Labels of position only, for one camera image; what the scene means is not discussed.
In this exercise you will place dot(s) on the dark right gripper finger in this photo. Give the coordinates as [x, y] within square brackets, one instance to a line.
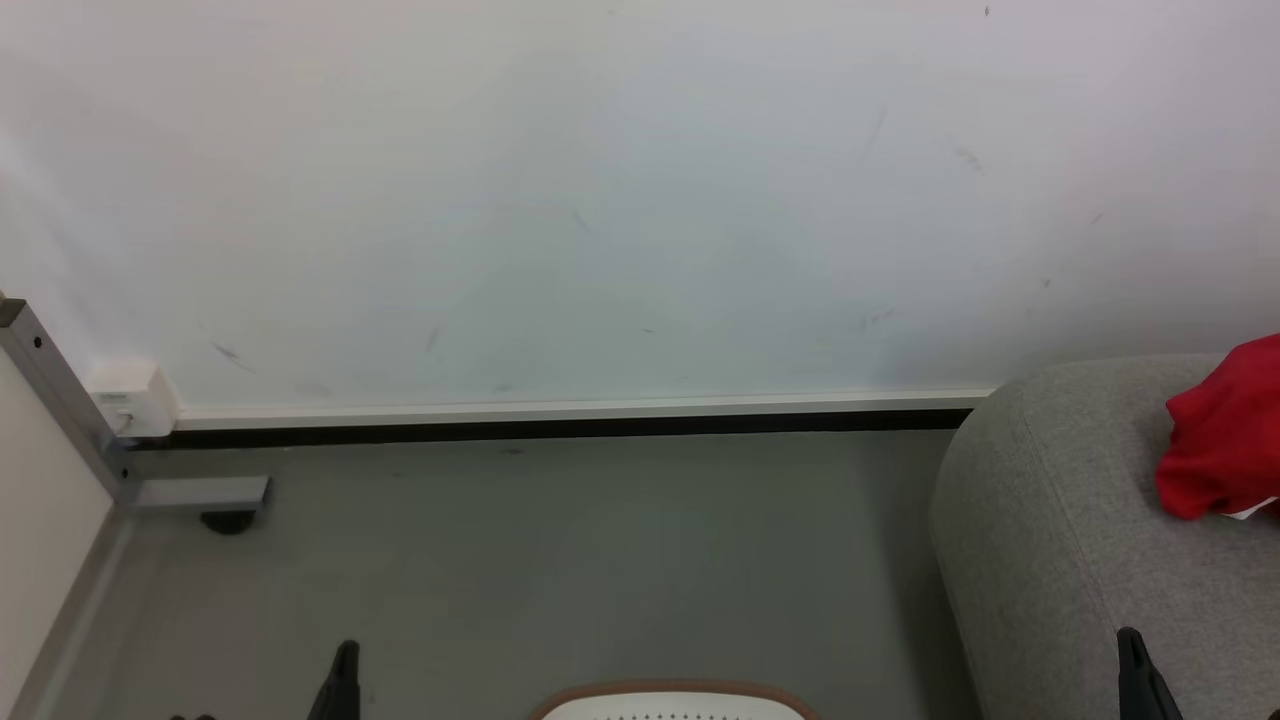
[1140, 680]

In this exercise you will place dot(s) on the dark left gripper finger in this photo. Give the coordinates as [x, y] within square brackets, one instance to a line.
[342, 685]

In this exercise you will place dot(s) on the red white-striped garment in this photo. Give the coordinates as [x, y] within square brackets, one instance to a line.
[1225, 430]

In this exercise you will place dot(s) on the grey fabric sofa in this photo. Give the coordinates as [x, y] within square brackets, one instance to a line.
[1060, 560]

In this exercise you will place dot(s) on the black partition foot pad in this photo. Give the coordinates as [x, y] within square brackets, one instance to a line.
[228, 521]

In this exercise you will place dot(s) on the white laundry basket brown rim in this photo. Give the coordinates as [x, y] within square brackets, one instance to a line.
[675, 703]

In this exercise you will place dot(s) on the beige partition panel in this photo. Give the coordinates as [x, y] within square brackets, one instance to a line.
[40, 530]

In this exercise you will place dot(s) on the white and black baseboard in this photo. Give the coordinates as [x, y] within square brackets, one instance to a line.
[570, 420]

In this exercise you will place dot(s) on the white wall socket box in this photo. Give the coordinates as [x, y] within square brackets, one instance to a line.
[135, 400]

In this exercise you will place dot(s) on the grey metal partition frame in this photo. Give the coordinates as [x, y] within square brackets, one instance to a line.
[60, 400]

